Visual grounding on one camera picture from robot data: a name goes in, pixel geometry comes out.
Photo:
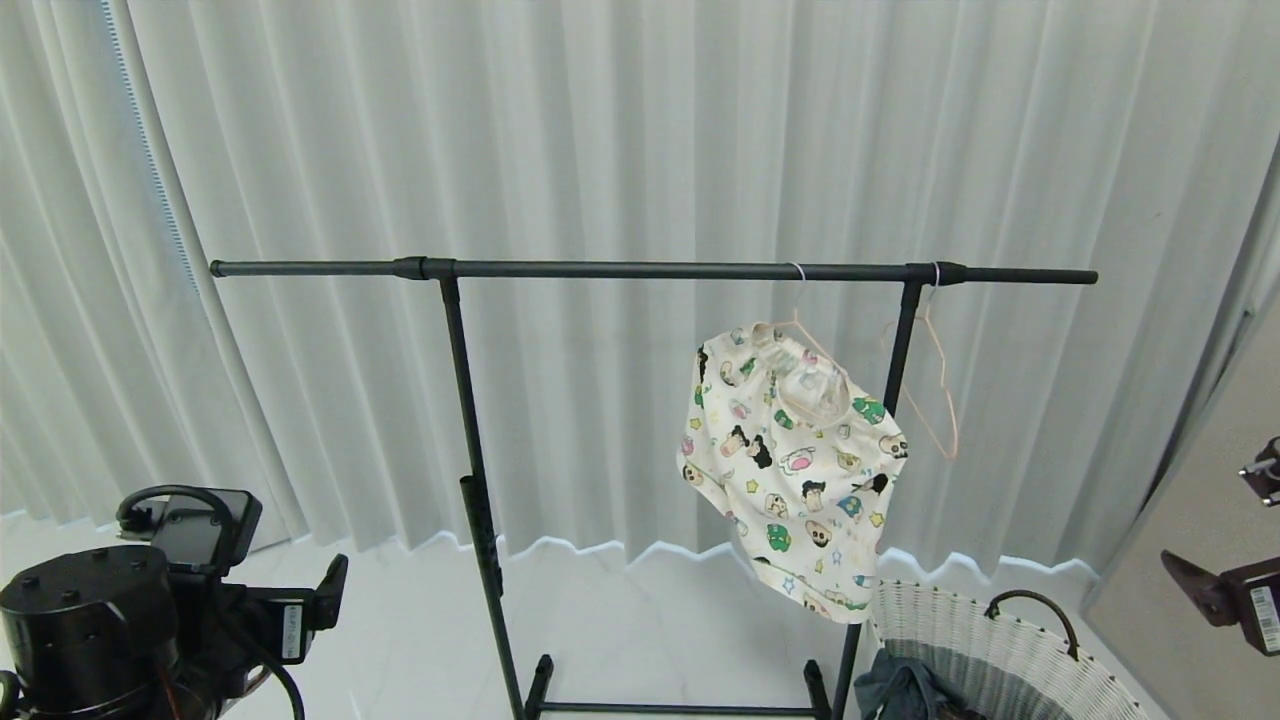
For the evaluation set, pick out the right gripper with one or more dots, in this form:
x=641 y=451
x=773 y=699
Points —
x=1262 y=610

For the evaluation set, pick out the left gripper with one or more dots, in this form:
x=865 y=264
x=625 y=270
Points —
x=265 y=625

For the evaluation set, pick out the dark grey garment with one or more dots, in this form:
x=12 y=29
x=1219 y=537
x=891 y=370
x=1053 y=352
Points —
x=900 y=690

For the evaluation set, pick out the pink clothes hanger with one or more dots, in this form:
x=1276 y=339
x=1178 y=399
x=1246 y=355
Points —
x=941 y=375
x=800 y=322

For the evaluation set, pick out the cream printed garment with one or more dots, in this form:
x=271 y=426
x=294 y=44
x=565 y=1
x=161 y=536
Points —
x=800 y=480

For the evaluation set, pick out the white laundry basket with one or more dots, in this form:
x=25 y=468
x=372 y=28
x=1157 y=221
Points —
x=1000 y=660

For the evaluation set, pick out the black clothes rack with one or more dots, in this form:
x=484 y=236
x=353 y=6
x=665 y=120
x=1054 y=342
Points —
x=600 y=270

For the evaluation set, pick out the white curtain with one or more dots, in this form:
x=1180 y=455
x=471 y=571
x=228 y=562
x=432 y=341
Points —
x=600 y=120

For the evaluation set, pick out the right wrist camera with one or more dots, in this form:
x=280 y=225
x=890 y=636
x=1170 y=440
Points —
x=1268 y=470

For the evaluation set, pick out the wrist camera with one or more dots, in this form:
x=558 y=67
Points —
x=210 y=530
x=1268 y=470

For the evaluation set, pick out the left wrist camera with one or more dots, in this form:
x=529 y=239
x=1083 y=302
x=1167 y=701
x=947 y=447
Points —
x=210 y=530

